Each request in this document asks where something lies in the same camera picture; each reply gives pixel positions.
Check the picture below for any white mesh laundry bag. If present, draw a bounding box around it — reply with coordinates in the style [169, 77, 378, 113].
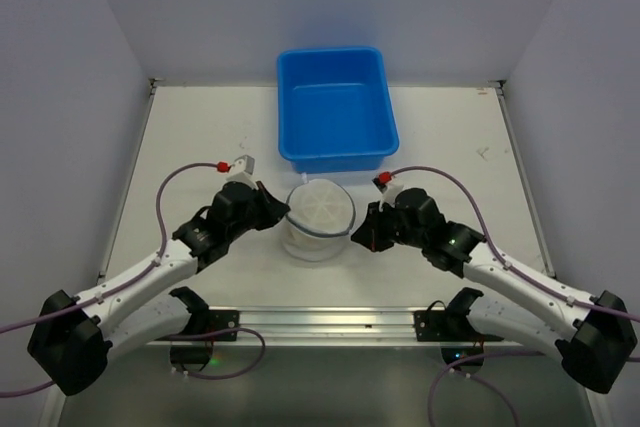
[281, 178, 356, 262]

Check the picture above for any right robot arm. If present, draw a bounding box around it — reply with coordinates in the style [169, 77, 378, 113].
[351, 189, 638, 394]

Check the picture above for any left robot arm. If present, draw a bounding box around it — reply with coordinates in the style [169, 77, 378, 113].
[27, 181, 289, 396]

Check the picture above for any blue plastic bin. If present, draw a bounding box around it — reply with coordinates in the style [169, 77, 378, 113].
[276, 46, 400, 174]

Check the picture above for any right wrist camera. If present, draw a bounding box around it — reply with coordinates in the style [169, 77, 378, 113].
[372, 171, 404, 212]

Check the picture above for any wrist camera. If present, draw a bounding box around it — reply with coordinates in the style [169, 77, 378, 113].
[372, 171, 404, 212]
[216, 155, 257, 189]

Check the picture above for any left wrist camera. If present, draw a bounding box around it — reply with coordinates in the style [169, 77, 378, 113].
[216, 155, 257, 189]

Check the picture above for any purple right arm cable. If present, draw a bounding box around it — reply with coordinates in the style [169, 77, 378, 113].
[387, 165, 640, 427]

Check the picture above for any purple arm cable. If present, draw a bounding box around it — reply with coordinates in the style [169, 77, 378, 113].
[387, 165, 640, 427]
[0, 160, 266, 398]

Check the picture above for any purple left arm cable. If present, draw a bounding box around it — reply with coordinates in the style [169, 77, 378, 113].
[0, 160, 266, 398]

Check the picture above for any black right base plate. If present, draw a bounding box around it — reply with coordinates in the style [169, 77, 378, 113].
[412, 301, 503, 343]

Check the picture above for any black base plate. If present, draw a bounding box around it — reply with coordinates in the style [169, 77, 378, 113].
[412, 301, 503, 343]
[202, 309, 240, 342]

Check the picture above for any aluminium mounting rail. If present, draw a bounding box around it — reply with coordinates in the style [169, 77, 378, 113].
[149, 304, 551, 348]

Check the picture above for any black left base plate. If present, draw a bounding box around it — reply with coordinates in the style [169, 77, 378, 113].
[202, 309, 240, 342]

